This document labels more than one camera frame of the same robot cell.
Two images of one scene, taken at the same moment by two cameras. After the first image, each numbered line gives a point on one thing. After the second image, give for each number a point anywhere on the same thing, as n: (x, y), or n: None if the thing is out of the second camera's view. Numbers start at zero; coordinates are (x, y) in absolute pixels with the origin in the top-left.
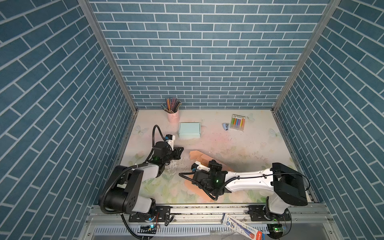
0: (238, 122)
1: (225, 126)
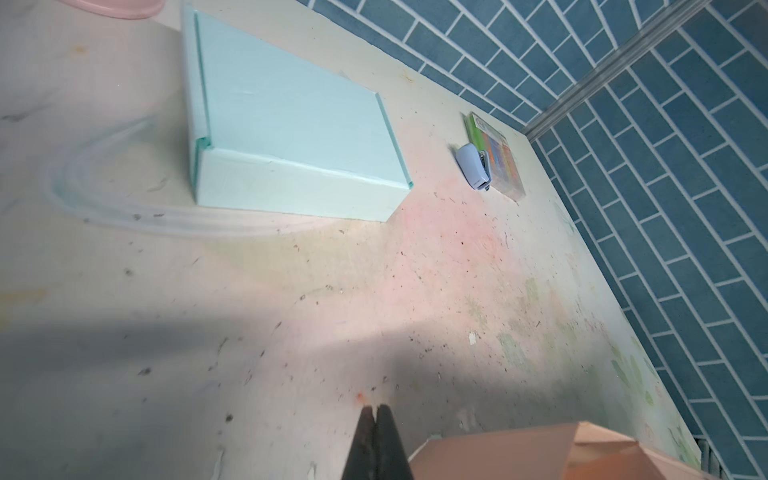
0: (506, 176)
1: (475, 166)
